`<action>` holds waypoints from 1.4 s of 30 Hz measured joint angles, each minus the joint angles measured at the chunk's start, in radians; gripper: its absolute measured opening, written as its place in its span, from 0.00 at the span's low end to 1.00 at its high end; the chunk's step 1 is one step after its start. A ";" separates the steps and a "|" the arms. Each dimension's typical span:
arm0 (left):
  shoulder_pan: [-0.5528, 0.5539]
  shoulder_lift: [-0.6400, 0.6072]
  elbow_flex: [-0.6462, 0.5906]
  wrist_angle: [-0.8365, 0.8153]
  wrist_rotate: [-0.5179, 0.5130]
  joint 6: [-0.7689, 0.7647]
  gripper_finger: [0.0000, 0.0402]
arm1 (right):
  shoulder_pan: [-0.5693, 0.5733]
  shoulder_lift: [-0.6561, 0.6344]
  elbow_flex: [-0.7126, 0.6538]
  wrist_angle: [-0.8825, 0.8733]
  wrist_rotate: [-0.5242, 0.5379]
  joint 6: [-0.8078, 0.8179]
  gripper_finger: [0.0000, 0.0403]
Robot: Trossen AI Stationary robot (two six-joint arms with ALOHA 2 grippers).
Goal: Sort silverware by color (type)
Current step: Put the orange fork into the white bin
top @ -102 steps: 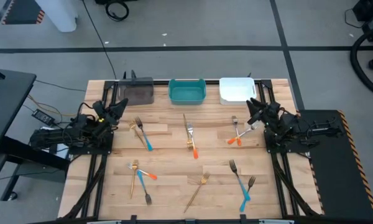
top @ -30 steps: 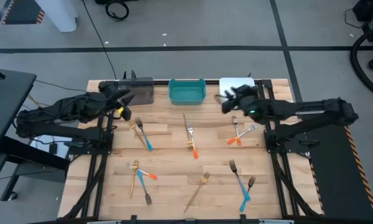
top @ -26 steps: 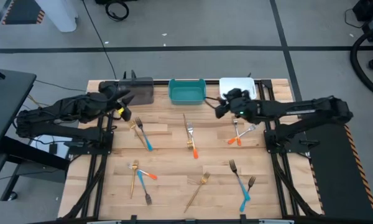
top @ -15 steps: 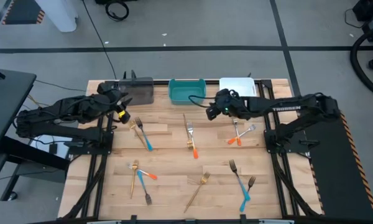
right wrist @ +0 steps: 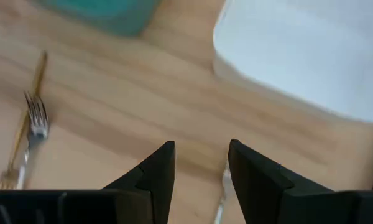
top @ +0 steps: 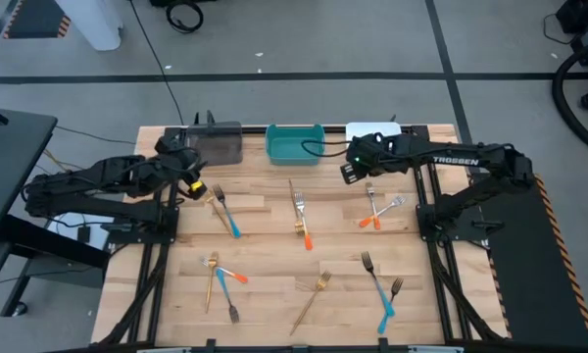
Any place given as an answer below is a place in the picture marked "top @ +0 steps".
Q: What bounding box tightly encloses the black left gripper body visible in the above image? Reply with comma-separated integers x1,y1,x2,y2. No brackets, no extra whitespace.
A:
170,145,209,190

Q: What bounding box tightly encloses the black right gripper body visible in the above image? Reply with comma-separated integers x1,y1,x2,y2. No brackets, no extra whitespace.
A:
345,131,408,177

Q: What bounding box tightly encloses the black fork blue handle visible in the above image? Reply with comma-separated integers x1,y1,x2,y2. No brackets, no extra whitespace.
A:
361,251,396,318
215,268,241,326
212,183,242,239
376,277,405,335

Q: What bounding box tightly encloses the white plastic bin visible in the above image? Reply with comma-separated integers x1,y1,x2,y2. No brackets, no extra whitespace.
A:
345,121,403,148

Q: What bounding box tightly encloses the grey translucent plastic bin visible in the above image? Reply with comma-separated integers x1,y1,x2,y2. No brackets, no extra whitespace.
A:
184,121,244,167

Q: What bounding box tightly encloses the teal plastic bin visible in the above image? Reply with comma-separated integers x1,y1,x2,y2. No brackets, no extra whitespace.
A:
265,123,326,167

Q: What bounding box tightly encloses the white column base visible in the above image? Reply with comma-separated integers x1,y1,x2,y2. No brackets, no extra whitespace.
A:
53,0,124,52

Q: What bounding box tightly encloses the black desk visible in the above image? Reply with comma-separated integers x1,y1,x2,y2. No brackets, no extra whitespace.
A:
0,108,112,318

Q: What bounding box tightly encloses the black hazard-striped floor mat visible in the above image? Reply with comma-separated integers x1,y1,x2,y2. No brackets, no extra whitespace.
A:
473,171,588,347

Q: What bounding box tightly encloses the small hazard-striped floor mat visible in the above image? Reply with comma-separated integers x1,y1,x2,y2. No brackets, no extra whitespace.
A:
2,0,73,40

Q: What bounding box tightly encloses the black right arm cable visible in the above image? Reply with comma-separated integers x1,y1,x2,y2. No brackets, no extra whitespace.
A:
300,138,355,160

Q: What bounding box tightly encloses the black aluminium table frame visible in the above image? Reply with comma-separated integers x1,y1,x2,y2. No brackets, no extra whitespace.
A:
95,124,510,353

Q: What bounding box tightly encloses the long black floor cable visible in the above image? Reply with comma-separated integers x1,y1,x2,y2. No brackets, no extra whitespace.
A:
126,0,185,126

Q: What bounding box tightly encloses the coiled black floor cable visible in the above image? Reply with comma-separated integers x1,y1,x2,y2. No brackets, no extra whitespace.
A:
165,0,206,35

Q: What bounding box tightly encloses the thick black hose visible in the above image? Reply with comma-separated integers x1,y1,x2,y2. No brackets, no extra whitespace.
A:
551,37,588,158

